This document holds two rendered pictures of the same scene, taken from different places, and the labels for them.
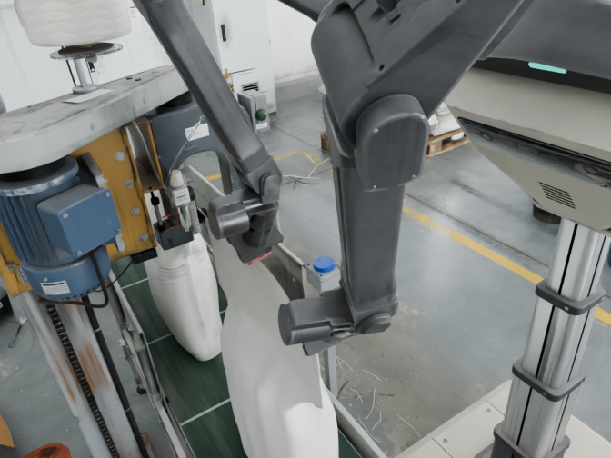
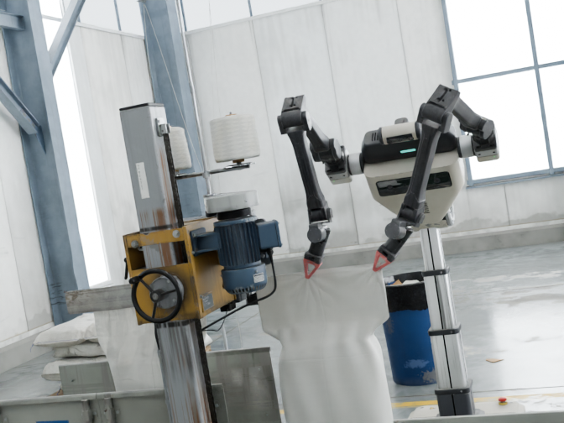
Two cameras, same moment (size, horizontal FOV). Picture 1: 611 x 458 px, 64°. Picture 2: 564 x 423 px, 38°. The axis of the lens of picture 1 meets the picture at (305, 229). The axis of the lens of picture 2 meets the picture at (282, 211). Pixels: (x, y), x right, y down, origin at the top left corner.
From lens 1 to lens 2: 262 cm
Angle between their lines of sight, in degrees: 48
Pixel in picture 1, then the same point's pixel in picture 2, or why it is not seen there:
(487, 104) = (389, 171)
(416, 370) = not seen: outside the picture
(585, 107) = not seen: hidden behind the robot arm
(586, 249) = (436, 237)
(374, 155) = (446, 122)
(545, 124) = not seen: hidden behind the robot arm
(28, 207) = (250, 229)
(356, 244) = (426, 166)
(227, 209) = (319, 225)
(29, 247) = (248, 253)
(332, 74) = (435, 111)
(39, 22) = (243, 147)
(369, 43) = (441, 104)
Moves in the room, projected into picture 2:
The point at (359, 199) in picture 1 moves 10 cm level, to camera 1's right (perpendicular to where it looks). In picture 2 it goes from (432, 145) to (450, 142)
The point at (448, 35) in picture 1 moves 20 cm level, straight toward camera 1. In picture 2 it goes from (453, 101) to (492, 91)
